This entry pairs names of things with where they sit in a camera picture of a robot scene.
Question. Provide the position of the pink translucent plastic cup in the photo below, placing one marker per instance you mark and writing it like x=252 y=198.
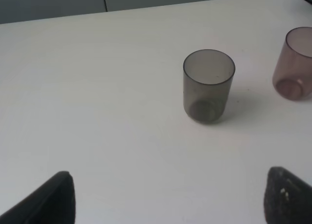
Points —
x=292 y=77

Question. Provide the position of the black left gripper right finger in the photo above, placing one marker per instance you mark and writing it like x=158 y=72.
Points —
x=287 y=198

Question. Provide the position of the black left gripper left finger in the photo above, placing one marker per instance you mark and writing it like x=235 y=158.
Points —
x=54 y=202

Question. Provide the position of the grey translucent plastic cup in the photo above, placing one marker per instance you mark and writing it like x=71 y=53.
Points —
x=207 y=79

